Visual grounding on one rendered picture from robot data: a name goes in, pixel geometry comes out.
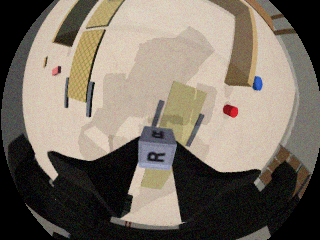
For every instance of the red cylinder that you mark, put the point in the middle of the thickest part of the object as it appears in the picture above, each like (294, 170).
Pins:
(230, 111)

